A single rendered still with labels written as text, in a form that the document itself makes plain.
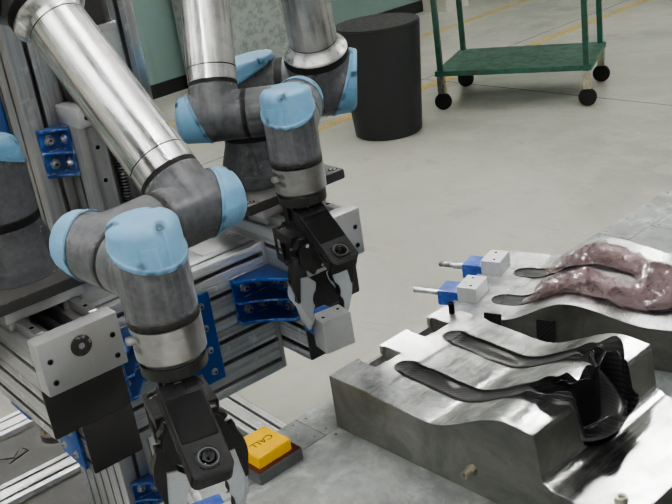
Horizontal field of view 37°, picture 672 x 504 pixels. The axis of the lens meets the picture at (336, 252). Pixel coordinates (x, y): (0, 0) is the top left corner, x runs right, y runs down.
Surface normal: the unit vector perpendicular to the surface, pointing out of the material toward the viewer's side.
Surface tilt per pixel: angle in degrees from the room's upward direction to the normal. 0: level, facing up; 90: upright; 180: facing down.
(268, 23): 90
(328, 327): 90
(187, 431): 33
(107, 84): 50
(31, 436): 0
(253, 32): 90
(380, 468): 0
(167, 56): 90
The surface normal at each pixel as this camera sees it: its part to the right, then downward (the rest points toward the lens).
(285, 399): -0.14, -0.91
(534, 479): -0.73, 0.36
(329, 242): 0.11, -0.62
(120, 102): 0.03, -0.30
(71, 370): 0.62, 0.22
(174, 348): 0.32, 0.33
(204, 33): -0.04, -0.05
